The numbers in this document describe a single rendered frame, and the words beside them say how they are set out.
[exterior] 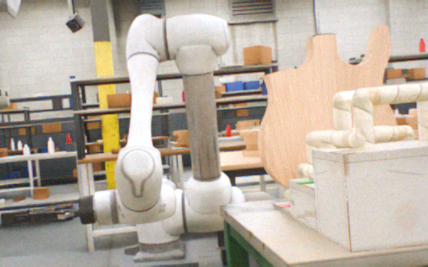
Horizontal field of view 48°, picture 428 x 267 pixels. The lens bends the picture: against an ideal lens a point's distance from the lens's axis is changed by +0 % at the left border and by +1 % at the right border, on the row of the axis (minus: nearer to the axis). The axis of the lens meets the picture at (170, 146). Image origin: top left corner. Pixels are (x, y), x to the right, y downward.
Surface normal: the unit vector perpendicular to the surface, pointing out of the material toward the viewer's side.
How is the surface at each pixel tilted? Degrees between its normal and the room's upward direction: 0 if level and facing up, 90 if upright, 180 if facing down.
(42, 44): 90
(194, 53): 112
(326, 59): 90
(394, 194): 90
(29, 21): 90
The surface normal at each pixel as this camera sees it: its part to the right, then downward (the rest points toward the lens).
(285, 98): 0.07, 0.04
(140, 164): 0.04, -0.35
